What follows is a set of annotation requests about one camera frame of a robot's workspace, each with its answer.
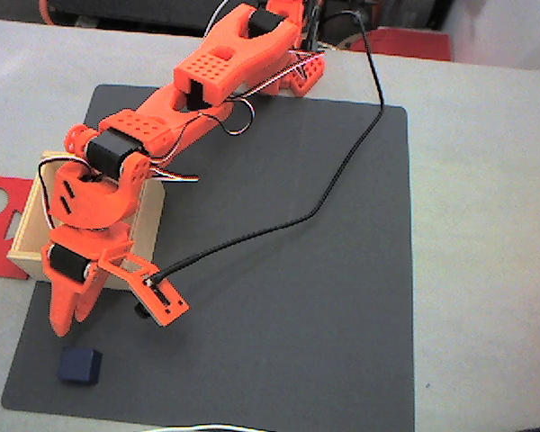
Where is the wooden box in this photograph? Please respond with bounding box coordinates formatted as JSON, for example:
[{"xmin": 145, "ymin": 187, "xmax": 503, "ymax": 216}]
[{"xmin": 6, "ymin": 149, "xmax": 167, "ymax": 293}]

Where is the blue cube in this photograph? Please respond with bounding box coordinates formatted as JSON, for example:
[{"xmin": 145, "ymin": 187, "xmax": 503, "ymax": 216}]
[{"xmin": 56, "ymin": 346, "xmax": 104, "ymax": 385}]

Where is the red sheet with cut-outs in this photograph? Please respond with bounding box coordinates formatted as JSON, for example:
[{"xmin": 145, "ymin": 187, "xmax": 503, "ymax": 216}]
[{"xmin": 0, "ymin": 175, "xmax": 36, "ymax": 281}]

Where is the dark grey mat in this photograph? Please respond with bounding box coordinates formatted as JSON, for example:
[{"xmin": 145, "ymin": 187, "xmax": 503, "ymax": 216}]
[{"xmin": 0, "ymin": 84, "xmax": 416, "ymax": 432}]

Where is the red flat object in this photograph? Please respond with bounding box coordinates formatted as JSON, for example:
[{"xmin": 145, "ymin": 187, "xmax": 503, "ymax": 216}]
[{"xmin": 348, "ymin": 26, "xmax": 454, "ymax": 62}]

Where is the orange gripper camera mount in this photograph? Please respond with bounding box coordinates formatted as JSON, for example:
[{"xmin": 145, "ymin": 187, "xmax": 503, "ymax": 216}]
[{"xmin": 97, "ymin": 250, "xmax": 192, "ymax": 329}]

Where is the white cable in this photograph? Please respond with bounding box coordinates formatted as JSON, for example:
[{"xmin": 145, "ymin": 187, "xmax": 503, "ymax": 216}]
[{"xmin": 141, "ymin": 422, "xmax": 271, "ymax": 432}]

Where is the orange cable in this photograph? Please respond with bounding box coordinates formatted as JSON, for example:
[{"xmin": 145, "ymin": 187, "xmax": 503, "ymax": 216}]
[{"xmin": 38, "ymin": 0, "xmax": 56, "ymax": 26}]

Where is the black camera cable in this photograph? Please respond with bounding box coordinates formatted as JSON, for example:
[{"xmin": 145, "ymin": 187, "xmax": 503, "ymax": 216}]
[{"xmin": 148, "ymin": 9, "xmax": 386, "ymax": 288}]

